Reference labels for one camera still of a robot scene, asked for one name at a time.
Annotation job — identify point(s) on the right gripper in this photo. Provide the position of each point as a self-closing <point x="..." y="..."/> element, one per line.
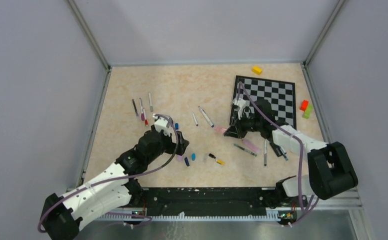
<point x="235" y="131"/>

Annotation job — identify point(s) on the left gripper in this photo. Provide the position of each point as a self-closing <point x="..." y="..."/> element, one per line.
<point x="182" y="144"/>

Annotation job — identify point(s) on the pink highlighter pen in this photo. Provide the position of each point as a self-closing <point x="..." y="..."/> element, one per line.
<point x="251" y="146"/>

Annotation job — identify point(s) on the green gel pen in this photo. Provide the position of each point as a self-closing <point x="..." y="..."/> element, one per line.
<point x="245" y="149"/>

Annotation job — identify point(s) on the white marker dark blue cap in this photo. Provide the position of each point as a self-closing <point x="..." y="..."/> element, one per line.
<point x="265" y="153"/>

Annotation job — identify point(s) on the yellow marker cap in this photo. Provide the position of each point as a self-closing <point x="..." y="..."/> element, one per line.
<point x="220" y="162"/>

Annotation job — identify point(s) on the black marker blue cap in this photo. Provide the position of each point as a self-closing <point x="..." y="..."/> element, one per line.
<point x="277" y="150"/>

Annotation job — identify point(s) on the white pen grey cap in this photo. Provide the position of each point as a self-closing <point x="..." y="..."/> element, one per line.
<point x="150" y="102"/>

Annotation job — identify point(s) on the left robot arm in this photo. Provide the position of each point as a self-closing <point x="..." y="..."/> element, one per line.
<point x="63" y="217"/>

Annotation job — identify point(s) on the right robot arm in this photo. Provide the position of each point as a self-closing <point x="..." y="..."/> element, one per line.
<point x="330" y="169"/>

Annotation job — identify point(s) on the black white chessboard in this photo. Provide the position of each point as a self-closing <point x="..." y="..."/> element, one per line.
<point x="280" y="94"/>

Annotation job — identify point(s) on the yellow block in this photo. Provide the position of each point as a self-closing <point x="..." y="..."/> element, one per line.
<point x="257" y="70"/>

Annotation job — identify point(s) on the red block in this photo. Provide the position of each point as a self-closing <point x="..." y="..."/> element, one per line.
<point x="304" y="105"/>

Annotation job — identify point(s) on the green curved block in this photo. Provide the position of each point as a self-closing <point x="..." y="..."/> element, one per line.
<point x="307" y="111"/>

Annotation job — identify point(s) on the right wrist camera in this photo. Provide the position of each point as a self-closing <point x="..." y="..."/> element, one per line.
<point x="239" y="105"/>

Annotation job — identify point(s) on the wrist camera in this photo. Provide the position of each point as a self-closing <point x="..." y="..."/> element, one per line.
<point x="239" y="105"/>
<point x="163" y="124"/>

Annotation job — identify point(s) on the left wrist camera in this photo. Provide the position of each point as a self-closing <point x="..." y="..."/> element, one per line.
<point x="163" y="124"/>

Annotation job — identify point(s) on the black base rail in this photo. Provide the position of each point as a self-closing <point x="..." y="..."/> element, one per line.
<point x="212" y="201"/>

